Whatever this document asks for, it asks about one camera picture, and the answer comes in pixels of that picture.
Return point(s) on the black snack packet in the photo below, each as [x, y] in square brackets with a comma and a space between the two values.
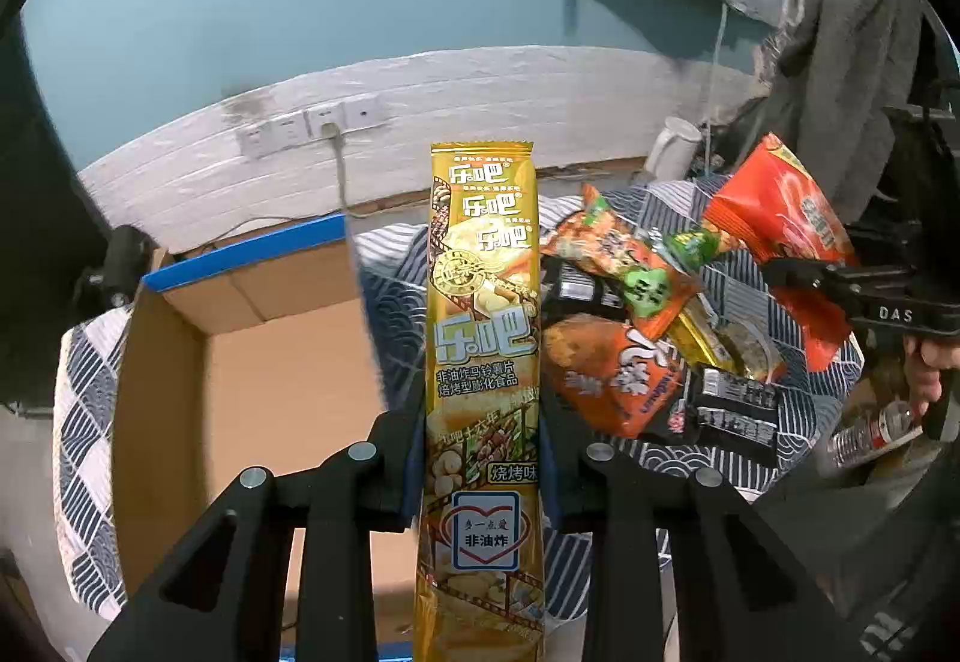
[739, 415]
[566, 290]

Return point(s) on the small green candy packet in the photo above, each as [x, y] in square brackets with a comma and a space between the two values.
[693, 249]

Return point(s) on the navy white patterned tablecloth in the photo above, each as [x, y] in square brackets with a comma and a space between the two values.
[391, 270]

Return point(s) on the white wall socket strip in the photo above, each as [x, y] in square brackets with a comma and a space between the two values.
[319, 122]

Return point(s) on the red snack bag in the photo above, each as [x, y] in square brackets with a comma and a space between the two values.
[775, 208]

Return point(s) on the orange noodle snack bag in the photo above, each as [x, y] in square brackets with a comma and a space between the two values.
[614, 377]

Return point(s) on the right hand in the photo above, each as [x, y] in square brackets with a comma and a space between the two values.
[926, 360]

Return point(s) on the plastic bottle red label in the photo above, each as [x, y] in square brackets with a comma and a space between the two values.
[871, 435]

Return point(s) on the orange green snack bag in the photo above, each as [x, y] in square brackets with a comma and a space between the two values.
[600, 242]

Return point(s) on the white mug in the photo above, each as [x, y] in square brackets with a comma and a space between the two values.
[672, 153]

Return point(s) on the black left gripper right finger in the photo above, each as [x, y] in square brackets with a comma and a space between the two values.
[683, 557]

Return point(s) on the tall gold chips packet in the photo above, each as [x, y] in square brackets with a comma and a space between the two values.
[480, 592]

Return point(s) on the grey hanging jacket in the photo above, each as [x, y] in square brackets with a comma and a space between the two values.
[845, 63]

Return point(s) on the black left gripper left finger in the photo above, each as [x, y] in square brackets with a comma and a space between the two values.
[220, 591]

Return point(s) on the gold biscuit packet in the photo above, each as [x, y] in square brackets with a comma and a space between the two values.
[703, 338]

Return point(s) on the cardboard box with blue rim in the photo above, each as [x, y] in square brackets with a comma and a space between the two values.
[253, 354]

